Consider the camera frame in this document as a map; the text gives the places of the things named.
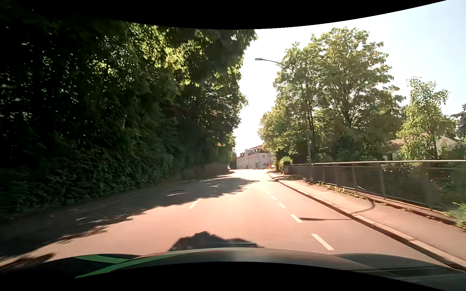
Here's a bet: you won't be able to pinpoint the white building with red roof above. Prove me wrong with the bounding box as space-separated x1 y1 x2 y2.
236 145 276 170

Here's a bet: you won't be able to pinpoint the grey asphalt road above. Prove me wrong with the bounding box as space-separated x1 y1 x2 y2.
0 169 440 275

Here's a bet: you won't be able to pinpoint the large green tree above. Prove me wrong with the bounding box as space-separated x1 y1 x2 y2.
258 27 405 164

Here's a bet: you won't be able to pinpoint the car's own bonnet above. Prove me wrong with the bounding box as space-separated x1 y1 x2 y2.
0 247 466 291

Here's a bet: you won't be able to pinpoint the road markings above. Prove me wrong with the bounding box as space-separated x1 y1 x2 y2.
75 178 335 251

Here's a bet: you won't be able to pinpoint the dense wood of trees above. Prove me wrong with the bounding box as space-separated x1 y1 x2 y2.
0 16 258 227

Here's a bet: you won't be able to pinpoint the metal mesh railing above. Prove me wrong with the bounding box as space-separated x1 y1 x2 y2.
284 160 466 212

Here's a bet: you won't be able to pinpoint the grey paved pavement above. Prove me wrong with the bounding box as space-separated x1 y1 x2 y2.
268 170 466 279

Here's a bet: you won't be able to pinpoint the slender green tree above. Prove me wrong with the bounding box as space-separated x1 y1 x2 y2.
396 78 457 161

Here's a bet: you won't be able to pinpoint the pale house with red roof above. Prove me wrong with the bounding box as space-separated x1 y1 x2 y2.
387 135 458 161

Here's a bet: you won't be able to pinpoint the low stone wall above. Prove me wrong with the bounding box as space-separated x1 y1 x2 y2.
164 162 230 182

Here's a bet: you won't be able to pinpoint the tall curved lamp post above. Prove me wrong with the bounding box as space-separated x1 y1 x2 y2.
255 58 314 182

